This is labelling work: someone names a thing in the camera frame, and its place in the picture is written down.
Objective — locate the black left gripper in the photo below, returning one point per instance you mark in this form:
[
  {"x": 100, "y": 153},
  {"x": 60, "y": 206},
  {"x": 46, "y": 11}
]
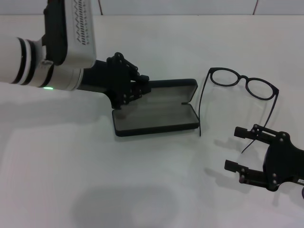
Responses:
[{"x": 104, "y": 78}]

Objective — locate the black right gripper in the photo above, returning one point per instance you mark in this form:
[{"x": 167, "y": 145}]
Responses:
[{"x": 281, "y": 162}]

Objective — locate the black glasses case grey lining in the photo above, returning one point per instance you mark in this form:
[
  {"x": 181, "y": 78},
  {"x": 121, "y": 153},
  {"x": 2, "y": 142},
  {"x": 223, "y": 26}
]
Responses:
[{"x": 154, "y": 118}]

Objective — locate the black round-lens glasses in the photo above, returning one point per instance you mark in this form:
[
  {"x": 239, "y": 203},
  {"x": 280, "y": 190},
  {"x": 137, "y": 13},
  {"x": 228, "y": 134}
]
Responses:
[{"x": 242, "y": 77}]

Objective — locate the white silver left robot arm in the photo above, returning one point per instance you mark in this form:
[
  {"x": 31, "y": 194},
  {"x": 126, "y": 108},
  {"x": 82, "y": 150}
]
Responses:
[{"x": 12, "y": 61}]

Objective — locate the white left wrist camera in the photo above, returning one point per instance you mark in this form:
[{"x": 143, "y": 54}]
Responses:
[{"x": 78, "y": 35}]

